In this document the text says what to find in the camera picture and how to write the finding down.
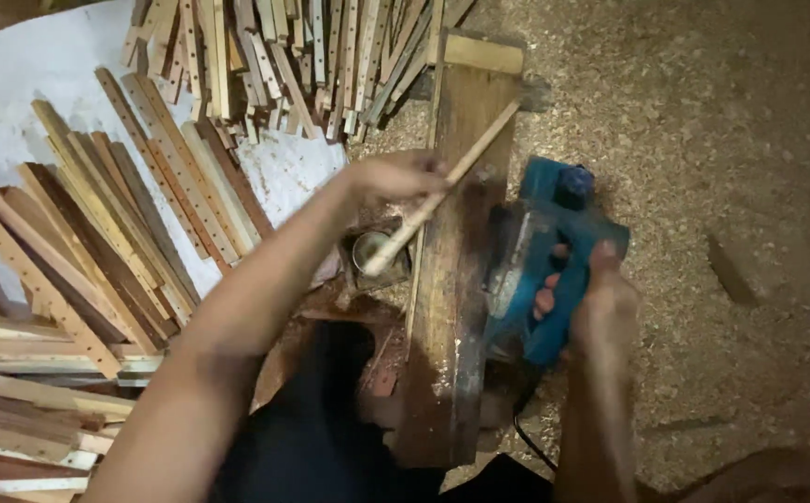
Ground person's left hand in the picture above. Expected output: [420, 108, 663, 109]
[340, 149, 449, 207]

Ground heap of short wooden slats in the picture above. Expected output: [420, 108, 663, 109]
[120, 0, 479, 146]

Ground person's right hand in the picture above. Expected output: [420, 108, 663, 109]
[532, 239, 643, 350]

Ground small round metal tin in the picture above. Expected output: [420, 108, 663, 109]
[351, 231, 397, 275]

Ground blue electric hand planer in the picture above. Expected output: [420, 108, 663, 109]
[482, 155, 631, 371]

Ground black power cable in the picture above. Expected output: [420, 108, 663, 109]
[512, 408, 559, 472]

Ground thin wooden stick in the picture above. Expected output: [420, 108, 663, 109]
[363, 99, 522, 278]

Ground dark wooden workbench plank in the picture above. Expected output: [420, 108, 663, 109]
[394, 28, 526, 469]

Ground person's dark trousers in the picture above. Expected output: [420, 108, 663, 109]
[209, 320, 556, 503]

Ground white sheet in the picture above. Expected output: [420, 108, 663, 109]
[0, 0, 350, 301]

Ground pile of drilled wooden slats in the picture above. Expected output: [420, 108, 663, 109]
[0, 66, 276, 503]

